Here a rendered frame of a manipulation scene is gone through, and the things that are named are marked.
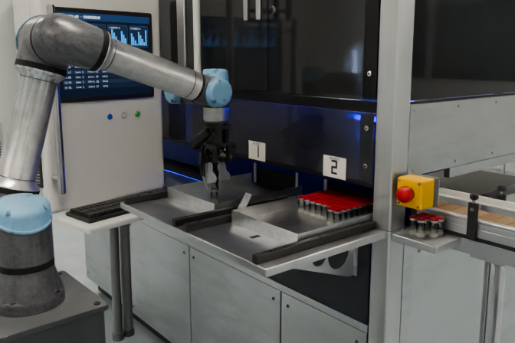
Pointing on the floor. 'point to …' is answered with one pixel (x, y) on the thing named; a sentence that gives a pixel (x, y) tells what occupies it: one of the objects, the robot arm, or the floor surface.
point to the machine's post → (391, 142)
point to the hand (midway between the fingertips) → (213, 186)
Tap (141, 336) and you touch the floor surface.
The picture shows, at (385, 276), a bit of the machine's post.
